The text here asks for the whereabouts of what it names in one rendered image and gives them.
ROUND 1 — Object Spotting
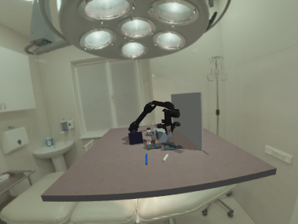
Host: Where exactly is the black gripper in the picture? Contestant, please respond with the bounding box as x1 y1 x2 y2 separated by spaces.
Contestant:
157 117 181 134

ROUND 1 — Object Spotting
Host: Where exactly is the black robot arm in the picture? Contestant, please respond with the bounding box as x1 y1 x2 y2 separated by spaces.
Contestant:
128 100 180 133

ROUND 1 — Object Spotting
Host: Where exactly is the grey flat panel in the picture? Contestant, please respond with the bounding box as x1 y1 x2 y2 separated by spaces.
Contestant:
171 92 204 151

